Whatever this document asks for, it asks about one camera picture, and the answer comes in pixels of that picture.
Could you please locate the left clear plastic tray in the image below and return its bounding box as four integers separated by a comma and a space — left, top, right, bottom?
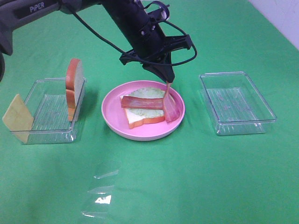
11, 77, 86, 144

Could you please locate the pink round plate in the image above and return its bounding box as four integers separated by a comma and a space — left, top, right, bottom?
101, 80, 185, 141

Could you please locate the yellow cheese slice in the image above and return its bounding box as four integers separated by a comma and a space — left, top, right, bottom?
2, 94, 34, 143

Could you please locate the clear plastic film sheet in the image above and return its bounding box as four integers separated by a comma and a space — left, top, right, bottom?
81, 160, 121, 223

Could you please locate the right clear plastic tray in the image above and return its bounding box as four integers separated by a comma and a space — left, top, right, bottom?
199, 71, 277, 136

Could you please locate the clear plastic tray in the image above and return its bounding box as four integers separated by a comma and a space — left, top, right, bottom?
11, 77, 86, 144
199, 71, 277, 136

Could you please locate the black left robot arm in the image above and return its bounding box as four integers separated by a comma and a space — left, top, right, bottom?
0, 0, 196, 83

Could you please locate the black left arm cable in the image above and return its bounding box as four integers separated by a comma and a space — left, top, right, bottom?
69, 0, 198, 67

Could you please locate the green tablecloth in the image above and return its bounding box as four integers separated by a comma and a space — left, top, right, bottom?
0, 0, 299, 224

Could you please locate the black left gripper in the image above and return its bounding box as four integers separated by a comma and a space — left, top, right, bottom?
119, 9, 192, 83

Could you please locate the toast bread slice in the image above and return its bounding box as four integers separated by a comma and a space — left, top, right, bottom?
120, 95, 166, 129
65, 58, 84, 121

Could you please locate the green lettuce leaf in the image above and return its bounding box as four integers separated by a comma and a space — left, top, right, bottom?
125, 87, 165, 120

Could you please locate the bacon strip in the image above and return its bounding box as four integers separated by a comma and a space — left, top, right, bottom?
121, 96, 163, 110
163, 83, 180, 122

